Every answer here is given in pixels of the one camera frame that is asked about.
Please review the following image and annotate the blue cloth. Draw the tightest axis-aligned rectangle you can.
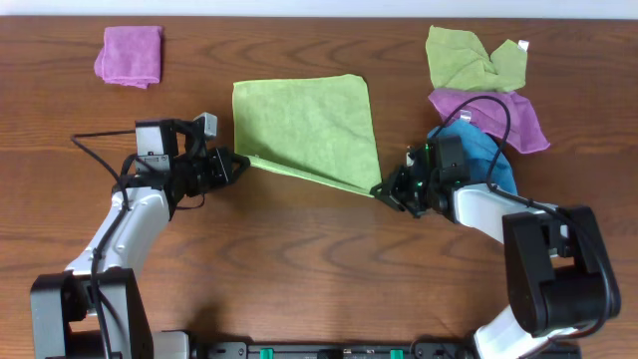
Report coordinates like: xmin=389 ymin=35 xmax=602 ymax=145
xmin=439 ymin=120 xmax=518 ymax=195

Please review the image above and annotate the crumpled olive green cloth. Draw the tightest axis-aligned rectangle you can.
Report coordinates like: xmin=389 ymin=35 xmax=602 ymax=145
xmin=425 ymin=26 xmax=527 ymax=93

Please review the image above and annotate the light green cloth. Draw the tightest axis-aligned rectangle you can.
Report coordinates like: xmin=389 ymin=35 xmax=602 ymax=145
xmin=232 ymin=74 xmax=382 ymax=196

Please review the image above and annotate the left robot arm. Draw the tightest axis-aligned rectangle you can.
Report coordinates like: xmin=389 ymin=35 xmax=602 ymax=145
xmin=30 ymin=113 xmax=250 ymax=358

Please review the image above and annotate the folded purple cloth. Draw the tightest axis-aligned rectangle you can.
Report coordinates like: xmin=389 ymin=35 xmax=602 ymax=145
xmin=94 ymin=26 xmax=163 ymax=89

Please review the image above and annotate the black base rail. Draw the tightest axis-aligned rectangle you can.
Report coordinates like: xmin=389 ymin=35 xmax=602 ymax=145
xmin=188 ymin=340 xmax=583 ymax=359

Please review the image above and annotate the crumpled purple cloth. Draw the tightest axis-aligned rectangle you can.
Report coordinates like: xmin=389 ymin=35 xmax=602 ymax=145
xmin=429 ymin=88 xmax=550 ymax=155

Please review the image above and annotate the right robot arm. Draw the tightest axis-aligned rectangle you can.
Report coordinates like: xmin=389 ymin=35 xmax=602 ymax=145
xmin=371 ymin=136 xmax=621 ymax=358

